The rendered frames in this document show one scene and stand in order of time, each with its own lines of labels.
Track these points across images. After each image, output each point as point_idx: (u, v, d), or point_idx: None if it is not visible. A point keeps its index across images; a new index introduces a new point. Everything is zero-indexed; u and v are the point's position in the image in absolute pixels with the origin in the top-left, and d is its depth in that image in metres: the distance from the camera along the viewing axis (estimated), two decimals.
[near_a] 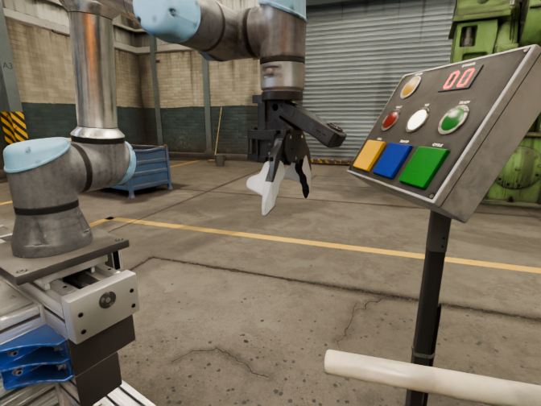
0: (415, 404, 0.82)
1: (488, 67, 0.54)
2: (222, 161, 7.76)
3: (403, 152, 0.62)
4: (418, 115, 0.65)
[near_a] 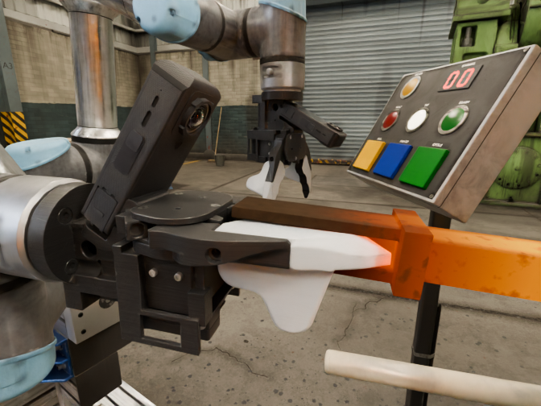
0: (415, 404, 0.82)
1: (488, 67, 0.54)
2: (222, 161, 7.76)
3: (403, 152, 0.63)
4: (418, 115, 0.65)
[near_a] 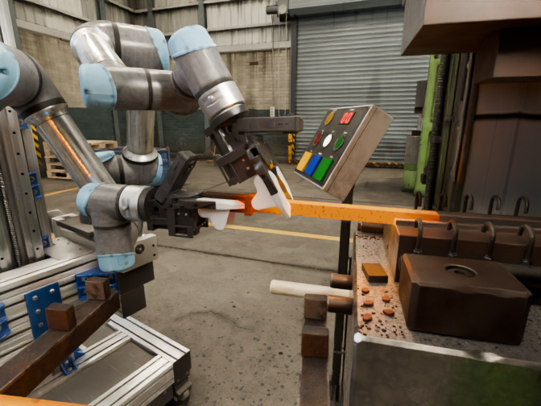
0: (339, 326, 1.24)
1: (357, 113, 0.95)
2: None
3: (317, 160, 1.04)
4: (328, 138, 1.06)
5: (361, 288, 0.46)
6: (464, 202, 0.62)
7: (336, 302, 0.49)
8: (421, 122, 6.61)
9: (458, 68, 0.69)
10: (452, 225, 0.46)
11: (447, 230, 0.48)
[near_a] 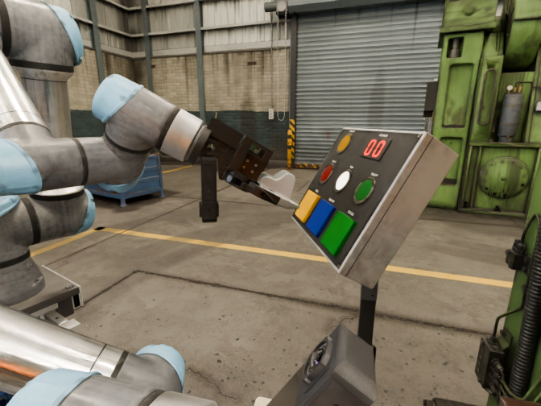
0: None
1: (394, 143, 0.58)
2: (216, 166, 7.80)
3: (328, 213, 0.67)
4: (344, 176, 0.69)
5: None
6: None
7: None
8: (428, 125, 6.24)
9: None
10: None
11: None
